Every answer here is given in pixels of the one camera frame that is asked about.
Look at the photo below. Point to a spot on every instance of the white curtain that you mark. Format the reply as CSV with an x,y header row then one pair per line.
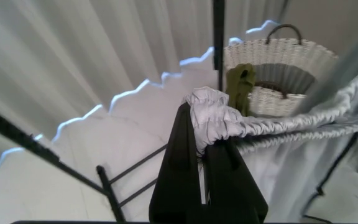
x,y
73,46

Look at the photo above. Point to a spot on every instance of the black clothes rack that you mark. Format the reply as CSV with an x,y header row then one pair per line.
x,y
218,31

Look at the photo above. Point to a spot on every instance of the pale grey shorts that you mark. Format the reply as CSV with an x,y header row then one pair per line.
x,y
275,174

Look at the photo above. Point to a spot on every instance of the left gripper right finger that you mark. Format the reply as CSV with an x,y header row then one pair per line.
x,y
235,193

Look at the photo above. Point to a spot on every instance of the white laundry basket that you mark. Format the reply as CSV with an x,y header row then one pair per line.
x,y
275,49

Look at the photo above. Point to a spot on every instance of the green garment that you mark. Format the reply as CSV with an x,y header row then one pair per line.
x,y
239,84

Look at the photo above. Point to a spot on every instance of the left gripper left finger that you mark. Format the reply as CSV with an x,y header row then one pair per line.
x,y
176,186

